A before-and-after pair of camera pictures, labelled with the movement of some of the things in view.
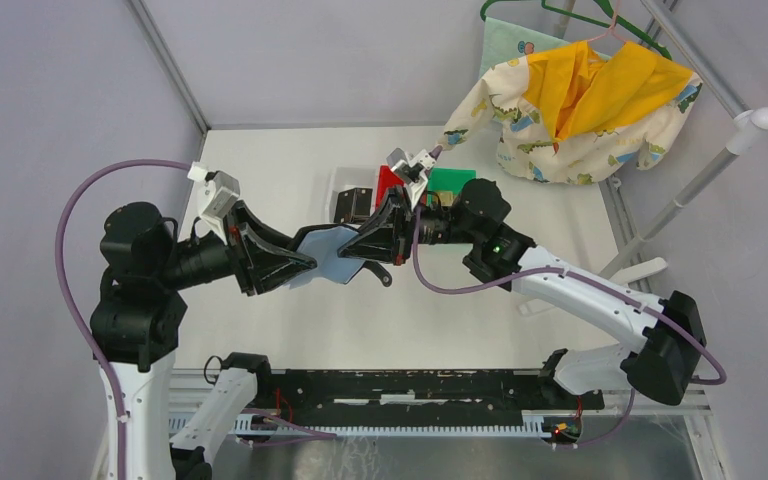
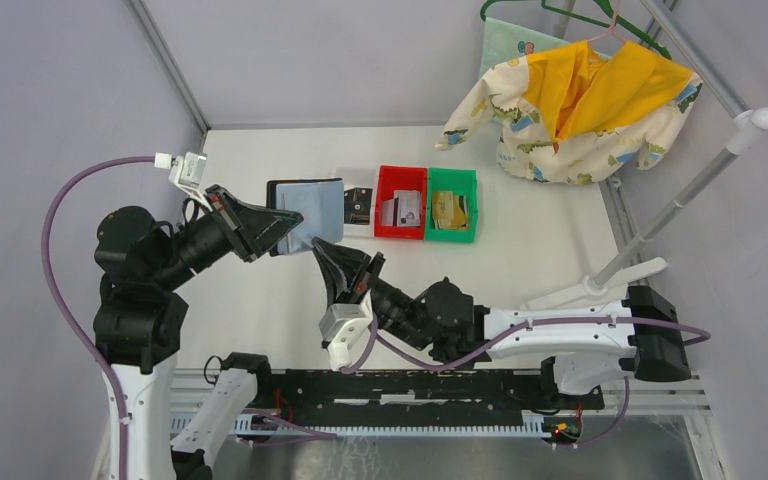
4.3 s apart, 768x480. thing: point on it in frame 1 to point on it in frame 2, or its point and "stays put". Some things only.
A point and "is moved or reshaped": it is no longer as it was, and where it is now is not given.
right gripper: x=387 y=234 to x=352 y=262
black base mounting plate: x=418 y=397 stays put
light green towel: x=501 y=42 stays put
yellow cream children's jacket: x=570 y=112 stays put
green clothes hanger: x=620 y=22 stays put
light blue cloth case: x=323 y=244 is moved or reshaped
